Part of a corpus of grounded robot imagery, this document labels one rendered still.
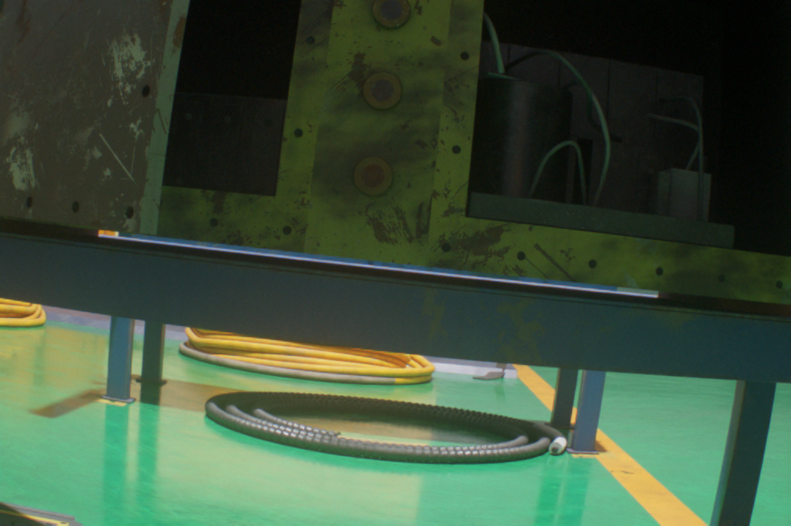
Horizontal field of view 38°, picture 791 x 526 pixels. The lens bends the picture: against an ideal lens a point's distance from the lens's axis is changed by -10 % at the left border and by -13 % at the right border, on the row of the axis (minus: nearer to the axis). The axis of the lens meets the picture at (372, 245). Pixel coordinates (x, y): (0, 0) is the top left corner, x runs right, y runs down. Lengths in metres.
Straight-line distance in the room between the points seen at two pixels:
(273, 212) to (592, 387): 2.89
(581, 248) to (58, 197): 0.71
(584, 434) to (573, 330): 2.77
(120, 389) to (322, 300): 2.86
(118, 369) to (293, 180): 2.89
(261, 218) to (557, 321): 0.42
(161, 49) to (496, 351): 0.68
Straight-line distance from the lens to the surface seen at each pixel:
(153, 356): 5.18
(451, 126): 1.69
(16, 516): 1.37
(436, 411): 5.03
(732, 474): 2.53
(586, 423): 4.48
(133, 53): 1.35
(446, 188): 1.68
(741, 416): 2.51
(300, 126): 1.69
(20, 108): 1.52
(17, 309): 6.80
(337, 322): 1.71
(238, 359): 6.13
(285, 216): 1.69
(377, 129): 1.69
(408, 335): 1.71
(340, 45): 1.70
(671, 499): 3.67
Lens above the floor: 0.68
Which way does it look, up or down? level
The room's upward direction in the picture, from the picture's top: 6 degrees clockwise
